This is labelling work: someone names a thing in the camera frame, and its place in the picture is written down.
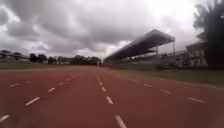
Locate row of distant trees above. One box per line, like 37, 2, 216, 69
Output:
29, 52, 103, 66

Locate red running track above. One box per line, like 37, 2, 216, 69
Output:
0, 65, 224, 128

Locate grass strip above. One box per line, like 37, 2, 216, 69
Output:
111, 67, 224, 87

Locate pale building with windows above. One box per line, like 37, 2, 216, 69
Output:
175, 40, 210, 69

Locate large dark tree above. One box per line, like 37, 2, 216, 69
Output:
192, 0, 224, 70

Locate roofed grandstand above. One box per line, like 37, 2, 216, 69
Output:
102, 28, 178, 70

